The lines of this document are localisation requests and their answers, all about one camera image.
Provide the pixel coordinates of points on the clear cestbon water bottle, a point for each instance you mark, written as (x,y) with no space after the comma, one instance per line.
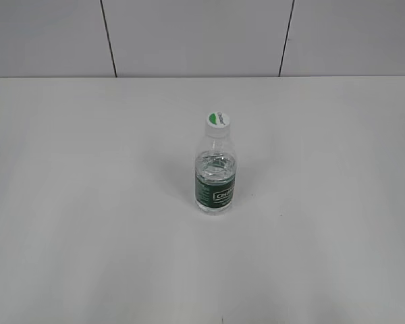
(215,167)

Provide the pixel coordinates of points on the white green bottle cap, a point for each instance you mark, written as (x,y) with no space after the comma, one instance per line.
(217,124)

